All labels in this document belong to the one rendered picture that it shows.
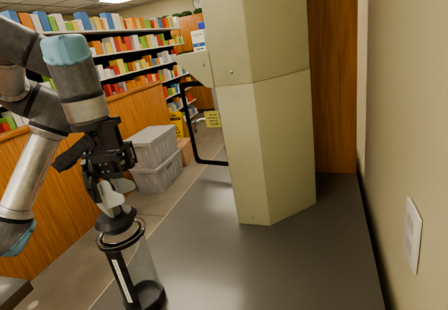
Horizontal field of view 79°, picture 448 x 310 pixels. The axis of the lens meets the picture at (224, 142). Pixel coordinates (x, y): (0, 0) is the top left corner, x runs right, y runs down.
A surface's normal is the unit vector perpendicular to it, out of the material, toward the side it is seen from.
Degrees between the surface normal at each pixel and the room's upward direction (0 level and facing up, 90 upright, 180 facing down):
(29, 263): 90
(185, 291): 0
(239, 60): 90
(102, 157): 90
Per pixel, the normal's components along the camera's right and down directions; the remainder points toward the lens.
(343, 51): -0.32, 0.38
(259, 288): -0.16, -0.92
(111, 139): -0.10, 0.36
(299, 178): 0.43, 0.25
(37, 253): 0.93, -0.03
